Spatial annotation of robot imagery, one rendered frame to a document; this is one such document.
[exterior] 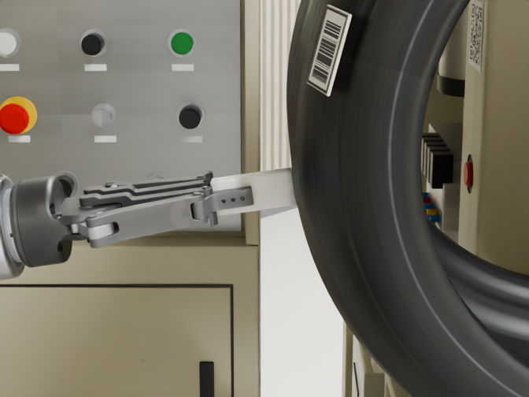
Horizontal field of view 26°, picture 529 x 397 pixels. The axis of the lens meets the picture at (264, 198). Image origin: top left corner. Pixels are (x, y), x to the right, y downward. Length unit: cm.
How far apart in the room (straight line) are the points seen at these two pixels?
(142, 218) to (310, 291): 320
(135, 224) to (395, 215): 22
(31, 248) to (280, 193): 21
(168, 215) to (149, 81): 68
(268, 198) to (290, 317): 292
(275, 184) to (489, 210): 38
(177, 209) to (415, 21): 25
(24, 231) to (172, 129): 67
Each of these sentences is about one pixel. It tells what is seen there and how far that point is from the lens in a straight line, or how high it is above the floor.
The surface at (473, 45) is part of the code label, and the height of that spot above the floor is 121.
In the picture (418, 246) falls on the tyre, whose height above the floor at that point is 112.
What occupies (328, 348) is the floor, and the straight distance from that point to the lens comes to 362.
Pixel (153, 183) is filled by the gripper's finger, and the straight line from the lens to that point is 101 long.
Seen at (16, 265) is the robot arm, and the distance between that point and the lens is 99.
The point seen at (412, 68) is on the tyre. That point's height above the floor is 125.
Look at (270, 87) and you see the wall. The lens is 497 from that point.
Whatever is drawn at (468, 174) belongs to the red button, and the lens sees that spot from 132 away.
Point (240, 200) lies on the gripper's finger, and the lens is 95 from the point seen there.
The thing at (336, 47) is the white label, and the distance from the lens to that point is 82.
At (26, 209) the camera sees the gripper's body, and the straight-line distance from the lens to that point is 96.
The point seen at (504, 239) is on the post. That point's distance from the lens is 130.
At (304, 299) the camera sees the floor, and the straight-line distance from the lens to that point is 404.
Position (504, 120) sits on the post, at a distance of 126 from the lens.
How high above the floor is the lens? 137
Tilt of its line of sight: 15 degrees down
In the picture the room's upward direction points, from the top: straight up
